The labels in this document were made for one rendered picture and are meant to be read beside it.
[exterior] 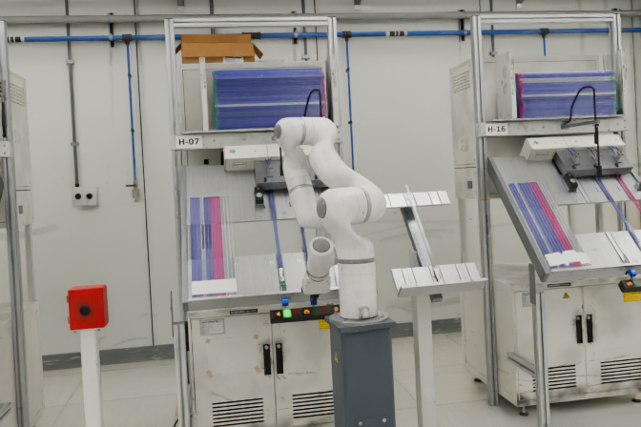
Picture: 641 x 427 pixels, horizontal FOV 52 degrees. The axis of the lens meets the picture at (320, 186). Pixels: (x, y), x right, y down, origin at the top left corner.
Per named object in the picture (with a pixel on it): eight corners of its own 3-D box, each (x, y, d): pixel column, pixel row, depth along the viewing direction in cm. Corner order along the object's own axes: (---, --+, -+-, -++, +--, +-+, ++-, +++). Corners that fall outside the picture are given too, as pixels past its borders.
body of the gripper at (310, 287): (305, 280, 231) (302, 297, 240) (333, 278, 233) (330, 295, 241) (302, 263, 236) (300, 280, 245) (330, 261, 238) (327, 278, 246)
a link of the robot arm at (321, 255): (327, 254, 237) (303, 260, 235) (331, 233, 227) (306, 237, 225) (335, 274, 232) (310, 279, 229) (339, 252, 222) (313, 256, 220)
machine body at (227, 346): (357, 439, 285) (350, 298, 284) (195, 458, 274) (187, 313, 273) (331, 392, 349) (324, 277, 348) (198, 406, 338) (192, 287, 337)
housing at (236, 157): (331, 174, 302) (335, 153, 291) (225, 180, 294) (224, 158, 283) (329, 162, 307) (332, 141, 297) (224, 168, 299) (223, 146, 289)
